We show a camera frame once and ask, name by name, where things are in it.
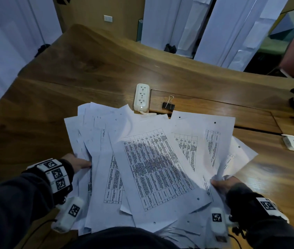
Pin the person's left hand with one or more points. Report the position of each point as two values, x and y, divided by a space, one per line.
75 163

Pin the person's right hand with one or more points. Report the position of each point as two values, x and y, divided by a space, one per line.
225 184

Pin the pile of printed white papers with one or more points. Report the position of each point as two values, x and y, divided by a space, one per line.
157 165

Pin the black binder clip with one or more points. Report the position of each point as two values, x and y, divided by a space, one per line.
168 106

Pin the person's left forearm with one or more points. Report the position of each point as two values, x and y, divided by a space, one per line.
12 204

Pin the person's right forearm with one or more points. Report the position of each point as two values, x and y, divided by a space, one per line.
266 230

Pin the person's dark clothed torso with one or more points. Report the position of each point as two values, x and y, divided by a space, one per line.
121 239

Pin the white marker wristband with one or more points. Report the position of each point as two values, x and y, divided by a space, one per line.
267 205
56 175

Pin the black floor object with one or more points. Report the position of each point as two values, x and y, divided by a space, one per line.
169 48
42 50

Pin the white curtain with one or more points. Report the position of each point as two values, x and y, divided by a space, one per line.
227 31
6 49
162 23

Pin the teal cylinder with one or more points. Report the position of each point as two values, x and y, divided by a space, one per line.
139 31

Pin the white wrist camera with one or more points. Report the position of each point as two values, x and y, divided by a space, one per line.
217 217
69 215

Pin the white wall outlet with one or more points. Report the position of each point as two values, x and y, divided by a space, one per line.
108 18

